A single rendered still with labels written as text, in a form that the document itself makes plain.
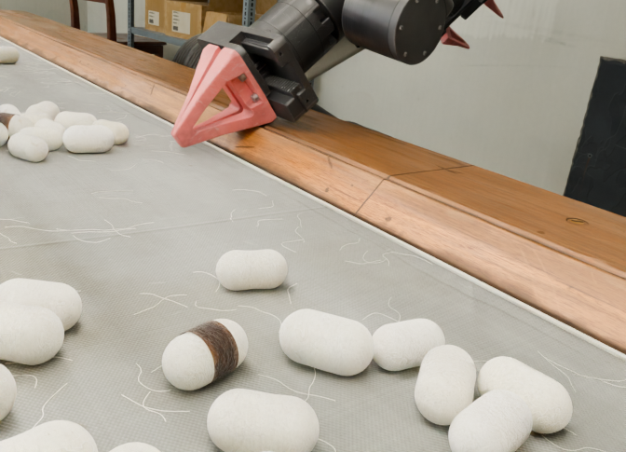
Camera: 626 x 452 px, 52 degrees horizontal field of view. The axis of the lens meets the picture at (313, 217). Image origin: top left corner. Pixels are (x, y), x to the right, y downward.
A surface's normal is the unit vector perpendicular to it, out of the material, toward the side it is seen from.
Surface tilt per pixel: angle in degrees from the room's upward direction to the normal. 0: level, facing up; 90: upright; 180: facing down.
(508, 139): 90
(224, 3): 105
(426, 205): 45
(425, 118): 90
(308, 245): 0
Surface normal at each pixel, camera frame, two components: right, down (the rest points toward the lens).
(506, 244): -0.50, -0.57
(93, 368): 0.10, -0.94
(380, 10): -0.69, -0.02
